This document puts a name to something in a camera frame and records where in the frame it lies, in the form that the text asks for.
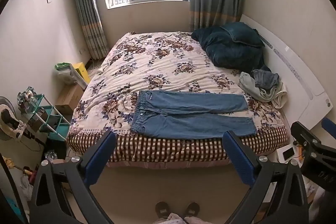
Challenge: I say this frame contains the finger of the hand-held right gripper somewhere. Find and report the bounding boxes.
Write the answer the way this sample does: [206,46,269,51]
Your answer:
[290,121,336,159]
[321,117,336,135]

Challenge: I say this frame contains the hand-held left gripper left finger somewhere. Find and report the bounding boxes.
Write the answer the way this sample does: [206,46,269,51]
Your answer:
[28,131,117,224]

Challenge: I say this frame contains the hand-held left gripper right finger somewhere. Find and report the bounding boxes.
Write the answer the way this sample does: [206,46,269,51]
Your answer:
[222,130,310,224]

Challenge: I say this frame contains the blue denim pants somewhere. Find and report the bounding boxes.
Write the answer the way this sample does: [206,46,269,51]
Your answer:
[130,90,256,140]

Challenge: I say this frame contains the smartphone on white stand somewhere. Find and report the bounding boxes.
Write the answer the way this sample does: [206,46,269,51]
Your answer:
[276,143,305,163]

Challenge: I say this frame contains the brown cardboard box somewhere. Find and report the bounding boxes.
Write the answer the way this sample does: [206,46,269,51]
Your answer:
[55,84,85,115]

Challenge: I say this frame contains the teal shelf rack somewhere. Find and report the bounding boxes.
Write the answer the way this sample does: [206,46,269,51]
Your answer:
[17,93,71,142]

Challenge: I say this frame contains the crumpled light green garment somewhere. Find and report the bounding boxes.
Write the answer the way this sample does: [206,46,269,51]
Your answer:
[239,72,288,109]

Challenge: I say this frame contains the white bed headboard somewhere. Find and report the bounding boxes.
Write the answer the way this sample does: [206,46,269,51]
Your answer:
[239,14,334,131]

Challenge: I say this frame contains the yellow box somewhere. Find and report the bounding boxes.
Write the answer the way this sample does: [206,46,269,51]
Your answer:
[71,62,91,90]

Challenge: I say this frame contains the green plastic bag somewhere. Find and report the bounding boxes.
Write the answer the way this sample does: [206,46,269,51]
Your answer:
[54,62,78,84]

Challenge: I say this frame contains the clutter on shelf rack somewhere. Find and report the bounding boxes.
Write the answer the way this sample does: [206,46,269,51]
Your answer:
[17,86,39,112]

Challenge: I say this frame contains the standing electric fan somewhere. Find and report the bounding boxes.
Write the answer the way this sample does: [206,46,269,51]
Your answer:
[0,96,28,142]

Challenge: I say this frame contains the dark teal blanket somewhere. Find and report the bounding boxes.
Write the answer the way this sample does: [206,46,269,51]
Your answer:
[191,27,272,70]

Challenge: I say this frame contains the dark teal pillow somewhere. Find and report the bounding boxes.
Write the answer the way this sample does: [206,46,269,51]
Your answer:
[220,22,265,47]

